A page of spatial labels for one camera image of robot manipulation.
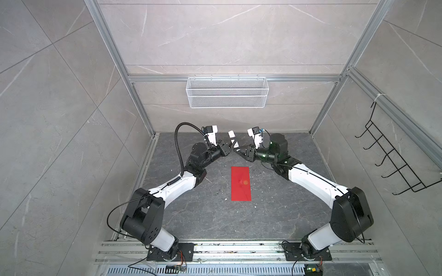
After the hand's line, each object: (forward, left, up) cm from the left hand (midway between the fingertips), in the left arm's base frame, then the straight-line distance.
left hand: (237, 136), depth 73 cm
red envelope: (-6, -4, -33) cm, 34 cm away
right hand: (-2, +1, -6) cm, 6 cm away
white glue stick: (+2, +3, 0) cm, 3 cm away
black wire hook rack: (-11, -60, +1) cm, 62 cm away
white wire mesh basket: (+39, +3, -3) cm, 40 cm away
